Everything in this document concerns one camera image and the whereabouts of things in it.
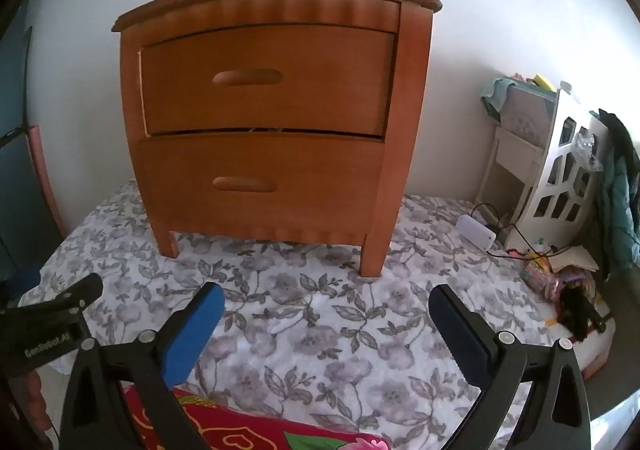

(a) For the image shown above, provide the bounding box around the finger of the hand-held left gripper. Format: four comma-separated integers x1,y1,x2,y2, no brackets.
0,273,104,315

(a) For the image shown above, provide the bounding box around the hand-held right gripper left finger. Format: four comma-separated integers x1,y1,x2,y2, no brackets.
59,281,226,450

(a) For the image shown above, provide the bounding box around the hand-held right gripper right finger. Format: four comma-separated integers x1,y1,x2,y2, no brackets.
428,283,593,450

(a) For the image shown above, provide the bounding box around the person's left forearm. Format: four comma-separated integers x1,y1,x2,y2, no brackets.
20,370,52,438

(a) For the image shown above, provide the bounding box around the colourful cube package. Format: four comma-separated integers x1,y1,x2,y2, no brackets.
522,260,561,301

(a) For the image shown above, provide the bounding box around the white plastic box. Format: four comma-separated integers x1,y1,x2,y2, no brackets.
457,215,497,251

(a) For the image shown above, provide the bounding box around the red floral blanket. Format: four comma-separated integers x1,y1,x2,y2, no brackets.
120,382,391,450

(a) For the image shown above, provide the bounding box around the black toy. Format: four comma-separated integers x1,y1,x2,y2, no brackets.
557,287,608,343

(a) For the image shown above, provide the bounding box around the pink board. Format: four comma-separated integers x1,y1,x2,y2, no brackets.
27,125,66,238

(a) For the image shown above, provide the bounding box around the beige notebook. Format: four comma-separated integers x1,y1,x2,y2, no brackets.
547,245,598,276

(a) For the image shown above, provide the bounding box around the striped knit mat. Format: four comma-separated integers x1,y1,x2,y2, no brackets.
545,290,616,366

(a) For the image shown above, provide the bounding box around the white cutout rack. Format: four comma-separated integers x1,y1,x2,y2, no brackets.
505,90,608,251

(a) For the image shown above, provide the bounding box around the small white cabinet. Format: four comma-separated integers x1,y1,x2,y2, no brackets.
475,80,558,221

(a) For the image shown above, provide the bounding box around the teal jacket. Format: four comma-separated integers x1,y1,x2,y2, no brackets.
597,108,640,281

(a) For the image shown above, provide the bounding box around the clear plastic bag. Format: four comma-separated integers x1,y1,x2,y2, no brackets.
575,127,608,171

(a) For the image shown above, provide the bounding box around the grey printed box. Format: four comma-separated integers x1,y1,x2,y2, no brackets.
500,85,556,141

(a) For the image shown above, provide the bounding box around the teal cloth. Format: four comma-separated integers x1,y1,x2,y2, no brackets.
481,77,516,121

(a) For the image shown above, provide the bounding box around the wooden nightstand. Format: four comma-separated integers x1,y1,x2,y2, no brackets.
111,0,444,278

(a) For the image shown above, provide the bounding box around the shallow wooden drawer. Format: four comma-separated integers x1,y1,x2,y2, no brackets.
138,24,399,137

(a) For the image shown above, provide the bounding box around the black cable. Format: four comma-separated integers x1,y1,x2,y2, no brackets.
470,203,591,261

